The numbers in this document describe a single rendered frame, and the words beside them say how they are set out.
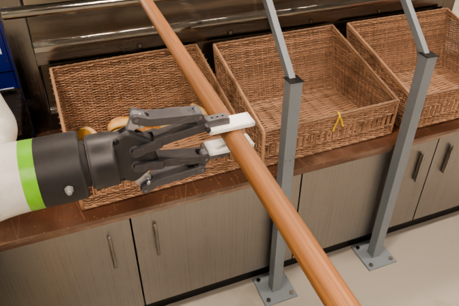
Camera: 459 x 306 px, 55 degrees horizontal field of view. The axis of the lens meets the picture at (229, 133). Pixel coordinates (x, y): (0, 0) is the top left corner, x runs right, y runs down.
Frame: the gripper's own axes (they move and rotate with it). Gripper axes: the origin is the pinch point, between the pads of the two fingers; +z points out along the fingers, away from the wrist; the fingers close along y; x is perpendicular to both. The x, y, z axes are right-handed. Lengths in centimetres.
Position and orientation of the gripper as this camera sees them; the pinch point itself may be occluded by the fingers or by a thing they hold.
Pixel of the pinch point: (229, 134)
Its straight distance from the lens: 65.0
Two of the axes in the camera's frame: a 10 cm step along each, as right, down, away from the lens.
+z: 9.4, -1.9, 2.9
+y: 0.0, 8.2, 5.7
